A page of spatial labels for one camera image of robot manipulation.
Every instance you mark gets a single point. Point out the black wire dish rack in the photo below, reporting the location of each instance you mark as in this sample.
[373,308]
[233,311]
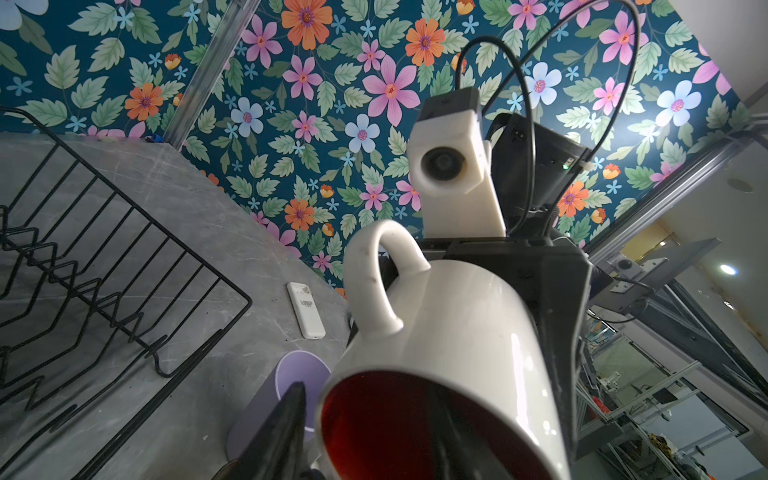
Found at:
[101,304]

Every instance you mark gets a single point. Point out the lilac plastic cup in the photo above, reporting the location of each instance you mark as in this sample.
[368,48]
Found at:
[294,366]

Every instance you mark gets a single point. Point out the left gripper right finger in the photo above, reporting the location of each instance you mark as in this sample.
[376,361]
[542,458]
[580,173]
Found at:
[458,451]

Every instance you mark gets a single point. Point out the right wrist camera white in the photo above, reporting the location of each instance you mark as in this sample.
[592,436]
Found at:
[450,168]

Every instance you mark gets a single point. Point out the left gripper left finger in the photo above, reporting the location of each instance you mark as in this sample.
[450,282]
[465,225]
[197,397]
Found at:
[277,450]

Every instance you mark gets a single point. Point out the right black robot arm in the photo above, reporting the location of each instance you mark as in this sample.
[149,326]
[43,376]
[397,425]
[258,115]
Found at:
[530,168]

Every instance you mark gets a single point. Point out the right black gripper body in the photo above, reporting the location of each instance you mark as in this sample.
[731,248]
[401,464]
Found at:
[495,323]

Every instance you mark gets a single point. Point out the white mug red inside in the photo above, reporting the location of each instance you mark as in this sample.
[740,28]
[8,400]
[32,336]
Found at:
[348,461]

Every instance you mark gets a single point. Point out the white remote control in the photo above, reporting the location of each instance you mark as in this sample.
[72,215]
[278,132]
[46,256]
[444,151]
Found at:
[306,312]

